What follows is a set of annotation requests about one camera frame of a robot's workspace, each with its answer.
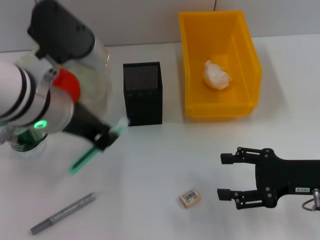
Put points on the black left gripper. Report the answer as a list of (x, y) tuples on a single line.
[(85, 122)]

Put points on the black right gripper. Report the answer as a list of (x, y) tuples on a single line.
[(287, 177)]

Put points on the mint green utility knife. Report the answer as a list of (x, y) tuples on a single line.
[(82, 161)]

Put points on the beige eraser with barcode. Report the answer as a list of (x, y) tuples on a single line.
[(190, 197)]

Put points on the red-orange knitted orange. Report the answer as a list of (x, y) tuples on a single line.
[(66, 82)]

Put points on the clear water bottle green label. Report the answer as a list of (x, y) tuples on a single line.
[(25, 145)]

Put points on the silver marker pen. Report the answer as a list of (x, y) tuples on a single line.
[(65, 212)]

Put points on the white paper ball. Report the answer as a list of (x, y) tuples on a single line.
[(216, 76)]

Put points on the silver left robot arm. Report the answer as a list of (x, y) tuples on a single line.
[(22, 97)]

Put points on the black mesh pen holder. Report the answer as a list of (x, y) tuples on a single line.
[(143, 107)]

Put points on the pale green glass fruit plate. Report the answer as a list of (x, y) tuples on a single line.
[(93, 85)]

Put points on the yellow plastic bin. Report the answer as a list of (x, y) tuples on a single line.
[(215, 100)]

